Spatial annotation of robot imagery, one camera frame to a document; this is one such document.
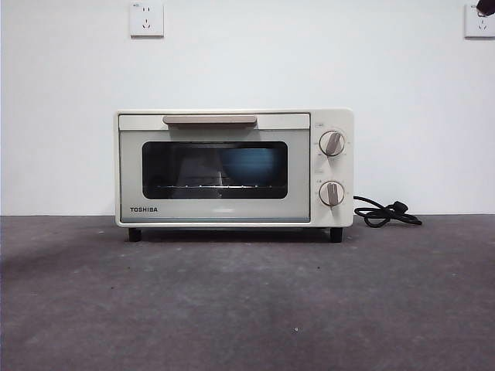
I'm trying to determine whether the glass oven door with handle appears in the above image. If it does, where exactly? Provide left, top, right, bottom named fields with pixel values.
left=118, top=113, right=311, bottom=224

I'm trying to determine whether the large beige oven knob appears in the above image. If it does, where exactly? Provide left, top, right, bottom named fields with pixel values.
left=319, top=130, right=347, bottom=158

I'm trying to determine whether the blue ribbed bowl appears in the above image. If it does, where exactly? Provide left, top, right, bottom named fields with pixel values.
left=220, top=148, right=276, bottom=186

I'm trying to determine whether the black oven power cable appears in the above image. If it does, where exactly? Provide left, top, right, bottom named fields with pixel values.
left=352, top=195, right=423, bottom=229

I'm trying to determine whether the metal wire oven rack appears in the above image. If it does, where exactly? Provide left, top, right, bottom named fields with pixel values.
left=158, top=184, right=279, bottom=191

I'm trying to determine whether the cream Toshiba toaster oven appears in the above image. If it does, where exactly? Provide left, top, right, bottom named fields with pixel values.
left=114, top=107, right=355, bottom=243

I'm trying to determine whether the white wall socket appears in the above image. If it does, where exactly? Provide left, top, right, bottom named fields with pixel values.
left=463, top=3, right=495, bottom=39
left=129, top=2, right=165, bottom=39

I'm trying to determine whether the small beige oven knob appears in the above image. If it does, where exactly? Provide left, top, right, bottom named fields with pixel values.
left=319, top=180, right=347, bottom=206

